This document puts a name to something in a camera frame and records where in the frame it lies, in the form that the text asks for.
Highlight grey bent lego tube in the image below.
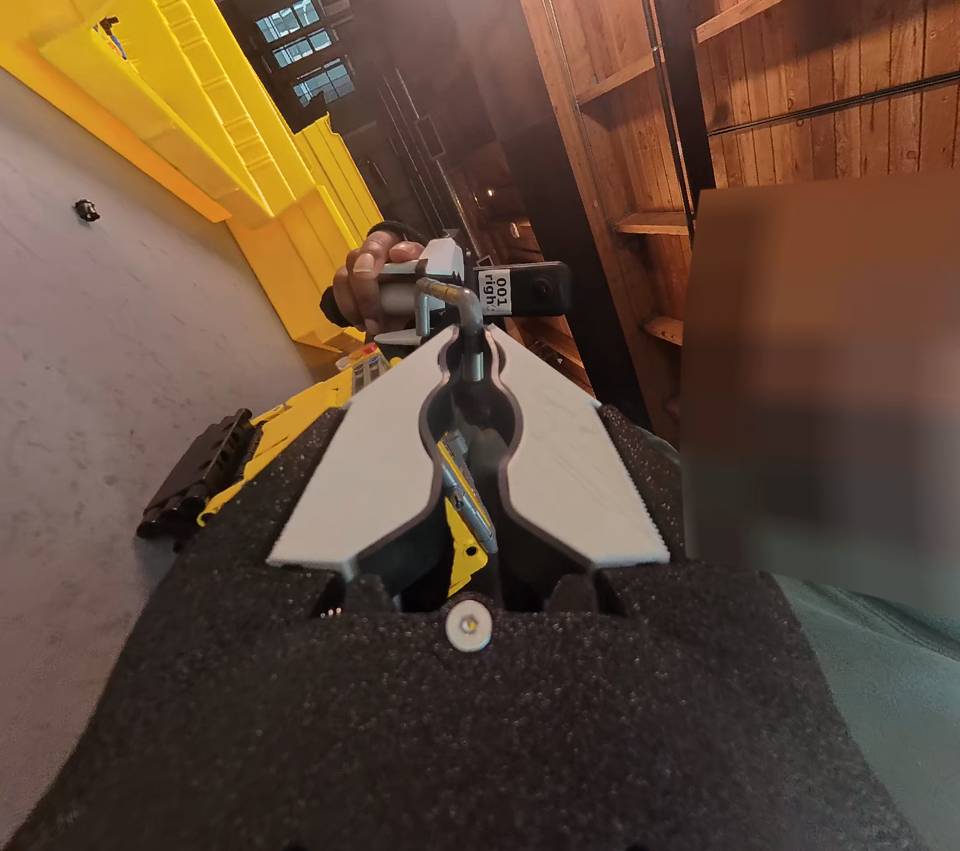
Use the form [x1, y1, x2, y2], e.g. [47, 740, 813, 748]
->
[416, 275, 489, 387]

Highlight yellow lego robot model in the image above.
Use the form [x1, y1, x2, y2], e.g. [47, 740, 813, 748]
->
[135, 339, 502, 584]

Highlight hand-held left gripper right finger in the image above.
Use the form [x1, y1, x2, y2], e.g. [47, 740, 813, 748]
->
[480, 324, 671, 616]

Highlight nested yellow storage bins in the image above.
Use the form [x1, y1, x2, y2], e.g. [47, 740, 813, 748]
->
[227, 114, 390, 355]

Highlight person's right hand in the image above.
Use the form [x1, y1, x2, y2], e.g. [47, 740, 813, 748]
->
[332, 232, 426, 336]

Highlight yellow storage bin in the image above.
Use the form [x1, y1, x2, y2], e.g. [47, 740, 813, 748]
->
[0, 0, 301, 227]

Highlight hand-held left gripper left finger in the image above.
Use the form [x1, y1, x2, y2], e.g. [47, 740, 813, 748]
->
[264, 324, 470, 616]

